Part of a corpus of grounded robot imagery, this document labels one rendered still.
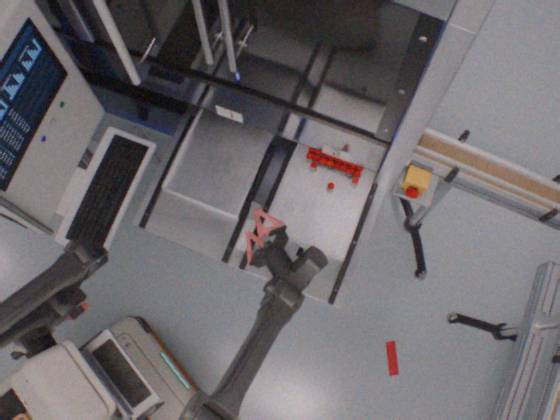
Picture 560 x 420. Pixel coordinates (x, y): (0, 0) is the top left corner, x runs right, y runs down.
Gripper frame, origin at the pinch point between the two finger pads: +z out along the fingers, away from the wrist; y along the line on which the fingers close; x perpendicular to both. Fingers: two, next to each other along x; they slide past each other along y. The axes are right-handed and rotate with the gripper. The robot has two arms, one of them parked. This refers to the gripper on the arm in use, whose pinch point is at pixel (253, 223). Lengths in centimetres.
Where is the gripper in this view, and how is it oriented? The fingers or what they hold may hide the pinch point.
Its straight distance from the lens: 140.4
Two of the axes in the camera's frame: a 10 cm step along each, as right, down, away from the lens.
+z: -5.2, -7.6, 3.8
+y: -2.7, 5.7, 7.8
